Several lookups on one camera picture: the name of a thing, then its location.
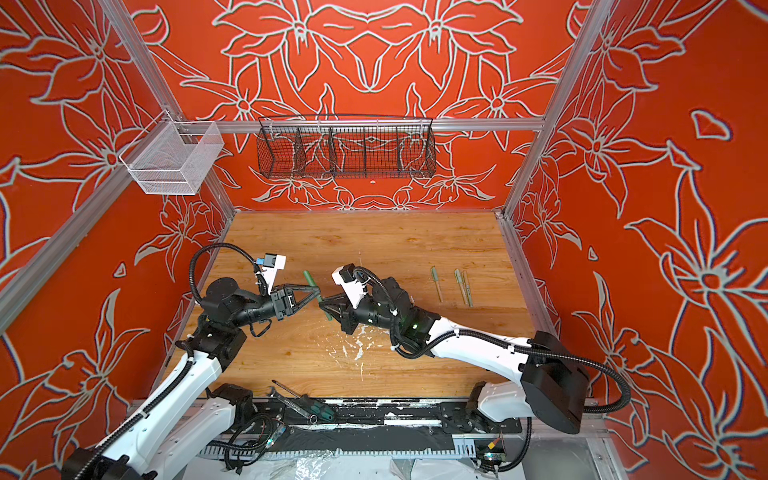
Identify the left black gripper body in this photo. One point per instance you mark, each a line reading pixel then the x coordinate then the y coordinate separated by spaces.
pixel 277 306

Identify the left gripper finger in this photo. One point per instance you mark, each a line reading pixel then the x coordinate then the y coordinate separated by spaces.
pixel 299 304
pixel 310 291

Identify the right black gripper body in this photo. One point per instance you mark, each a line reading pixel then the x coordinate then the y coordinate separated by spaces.
pixel 368 314

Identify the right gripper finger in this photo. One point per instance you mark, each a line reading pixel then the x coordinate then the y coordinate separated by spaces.
pixel 334 313
pixel 334 302

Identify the dark green pen cap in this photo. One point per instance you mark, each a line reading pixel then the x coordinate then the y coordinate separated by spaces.
pixel 311 283

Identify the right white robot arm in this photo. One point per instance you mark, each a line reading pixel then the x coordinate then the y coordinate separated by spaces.
pixel 542 379

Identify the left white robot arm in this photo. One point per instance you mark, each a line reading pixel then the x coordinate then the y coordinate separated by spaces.
pixel 160 438

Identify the silver wrench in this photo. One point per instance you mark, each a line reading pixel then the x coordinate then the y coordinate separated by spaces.
pixel 310 417

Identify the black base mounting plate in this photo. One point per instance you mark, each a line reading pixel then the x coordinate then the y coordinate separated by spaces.
pixel 445 415

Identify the small green circuit board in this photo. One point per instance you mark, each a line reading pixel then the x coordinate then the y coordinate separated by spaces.
pixel 492 453

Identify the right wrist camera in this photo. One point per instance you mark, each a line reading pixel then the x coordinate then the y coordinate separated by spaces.
pixel 353 288

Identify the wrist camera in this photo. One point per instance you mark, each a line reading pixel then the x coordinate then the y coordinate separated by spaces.
pixel 266 269
pixel 353 288

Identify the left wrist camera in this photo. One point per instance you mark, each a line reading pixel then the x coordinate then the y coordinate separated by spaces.
pixel 266 269

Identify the green handled screwdriver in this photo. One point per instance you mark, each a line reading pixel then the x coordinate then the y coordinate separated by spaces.
pixel 324 412

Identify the black wire mesh basket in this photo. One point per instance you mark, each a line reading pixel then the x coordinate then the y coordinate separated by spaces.
pixel 356 147

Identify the white slotted cable duct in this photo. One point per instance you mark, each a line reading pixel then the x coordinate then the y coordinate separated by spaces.
pixel 462 449

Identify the white wire mesh basket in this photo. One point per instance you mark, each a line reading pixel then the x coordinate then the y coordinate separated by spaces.
pixel 173 158

